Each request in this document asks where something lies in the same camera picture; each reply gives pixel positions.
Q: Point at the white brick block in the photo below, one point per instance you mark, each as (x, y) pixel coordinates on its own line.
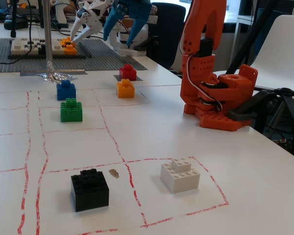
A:
(180, 177)

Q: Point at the green brick block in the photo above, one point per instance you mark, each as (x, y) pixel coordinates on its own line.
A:
(71, 111)

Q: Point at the white black orange brick mosaic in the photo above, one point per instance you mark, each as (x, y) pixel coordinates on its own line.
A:
(22, 46)

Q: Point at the black table clamp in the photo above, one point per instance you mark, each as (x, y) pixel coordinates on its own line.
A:
(254, 105)

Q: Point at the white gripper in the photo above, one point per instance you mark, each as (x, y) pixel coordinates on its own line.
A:
(86, 18)

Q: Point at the crumpled aluminium foil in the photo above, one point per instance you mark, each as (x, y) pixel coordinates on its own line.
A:
(58, 77)

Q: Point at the white plastic chair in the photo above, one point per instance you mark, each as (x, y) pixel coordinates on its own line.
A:
(281, 54)

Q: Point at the red brick block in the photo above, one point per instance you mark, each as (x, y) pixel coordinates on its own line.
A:
(128, 72)

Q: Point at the metal pole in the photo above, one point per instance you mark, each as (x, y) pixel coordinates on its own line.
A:
(47, 36)

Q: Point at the black camera tripod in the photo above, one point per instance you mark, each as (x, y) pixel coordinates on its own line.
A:
(250, 39)

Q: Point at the grey studded baseplate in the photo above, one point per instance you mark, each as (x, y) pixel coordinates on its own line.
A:
(5, 63)

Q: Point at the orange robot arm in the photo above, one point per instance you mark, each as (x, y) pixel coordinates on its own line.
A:
(205, 73)

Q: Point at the black brick block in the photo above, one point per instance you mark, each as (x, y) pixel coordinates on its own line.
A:
(89, 192)

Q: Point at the yellow orange brick block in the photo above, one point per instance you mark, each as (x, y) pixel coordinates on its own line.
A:
(125, 89)

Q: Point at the black office chair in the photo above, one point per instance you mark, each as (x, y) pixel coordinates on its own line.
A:
(166, 31)

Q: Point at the blue brick block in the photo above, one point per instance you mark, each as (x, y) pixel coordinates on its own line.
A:
(66, 90)

